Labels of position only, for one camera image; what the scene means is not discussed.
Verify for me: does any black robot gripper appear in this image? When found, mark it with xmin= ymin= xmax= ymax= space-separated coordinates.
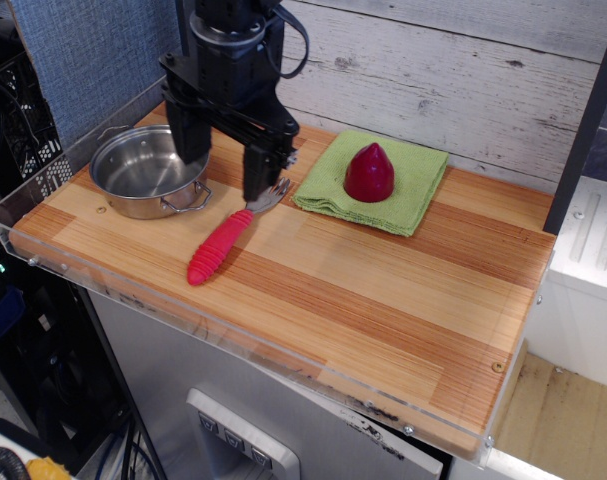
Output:
xmin=159 ymin=12 xmax=300 ymax=201

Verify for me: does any red-handled metal fork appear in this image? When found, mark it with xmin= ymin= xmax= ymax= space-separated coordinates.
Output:
xmin=187 ymin=178 xmax=291 ymax=286

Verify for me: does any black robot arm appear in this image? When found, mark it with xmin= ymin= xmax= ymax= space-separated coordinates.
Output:
xmin=159 ymin=1 xmax=308 ymax=201

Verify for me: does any stainless steel pot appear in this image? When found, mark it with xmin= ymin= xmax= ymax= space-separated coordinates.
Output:
xmin=89 ymin=125 xmax=213 ymax=220

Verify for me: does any dark red cone object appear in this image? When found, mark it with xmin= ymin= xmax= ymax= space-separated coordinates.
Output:
xmin=343 ymin=142 xmax=395 ymax=203

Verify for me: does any blue fabric panel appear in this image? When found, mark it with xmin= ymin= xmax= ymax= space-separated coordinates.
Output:
xmin=9 ymin=1 xmax=181 ymax=147

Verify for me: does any green folded cloth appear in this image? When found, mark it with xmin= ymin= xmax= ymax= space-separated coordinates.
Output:
xmin=293 ymin=131 xmax=448 ymax=237

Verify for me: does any black plastic crate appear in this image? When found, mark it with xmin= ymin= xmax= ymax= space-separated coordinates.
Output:
xmin=0 ymin=52 xmax=62 ymax=180

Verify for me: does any clear acrylic table guard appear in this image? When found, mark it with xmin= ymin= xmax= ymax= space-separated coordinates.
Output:
xmin=0 ymin=83 xmax=554 ymax=479

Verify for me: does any white ribbed toy sink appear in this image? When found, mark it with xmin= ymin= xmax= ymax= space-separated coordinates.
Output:
xmin=524 ymin=177 xmax=607 ymax=385

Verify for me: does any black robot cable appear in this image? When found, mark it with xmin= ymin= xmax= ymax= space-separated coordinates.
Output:
xmin=270 ymin=2 xmax=311 ymax=80

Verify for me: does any black vertical post right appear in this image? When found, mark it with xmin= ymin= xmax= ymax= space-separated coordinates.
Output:
xmin=543 ymin=46 xmax=607 ymax=235

